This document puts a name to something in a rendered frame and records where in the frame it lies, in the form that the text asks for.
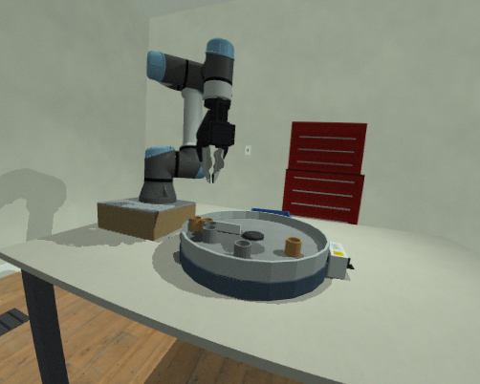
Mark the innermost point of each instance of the blue crate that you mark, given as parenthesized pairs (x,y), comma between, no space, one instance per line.
(284,213)

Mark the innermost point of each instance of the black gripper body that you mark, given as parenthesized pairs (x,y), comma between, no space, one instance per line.
(219,131)

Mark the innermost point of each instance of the bronze bushing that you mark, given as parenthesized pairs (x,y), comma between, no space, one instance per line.
(292,249)
(202,222)
(194,223)

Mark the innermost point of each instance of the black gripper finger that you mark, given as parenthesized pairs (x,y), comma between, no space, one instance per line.
(203,153)
(219,156)

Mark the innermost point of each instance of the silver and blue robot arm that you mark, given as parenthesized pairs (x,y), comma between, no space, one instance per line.
(162,163)

